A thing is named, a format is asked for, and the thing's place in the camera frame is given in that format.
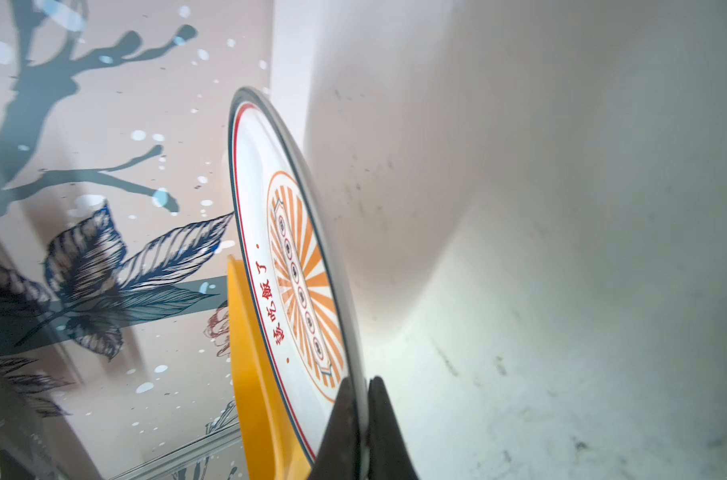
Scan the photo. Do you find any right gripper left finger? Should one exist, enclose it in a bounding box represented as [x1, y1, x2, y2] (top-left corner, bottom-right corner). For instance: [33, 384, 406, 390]
[307, 378, 360, 480]

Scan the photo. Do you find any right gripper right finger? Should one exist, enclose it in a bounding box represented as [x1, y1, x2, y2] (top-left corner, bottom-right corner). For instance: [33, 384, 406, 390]
[367, 376, 419, 480]

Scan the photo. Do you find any orange sunburst plate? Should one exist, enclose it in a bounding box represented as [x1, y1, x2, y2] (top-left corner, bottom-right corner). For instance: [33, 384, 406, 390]
[228, 87, 369, 462]

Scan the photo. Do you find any yellow plastic bin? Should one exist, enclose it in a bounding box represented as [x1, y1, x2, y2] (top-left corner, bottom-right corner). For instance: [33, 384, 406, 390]
[227, 257, 310, 479]

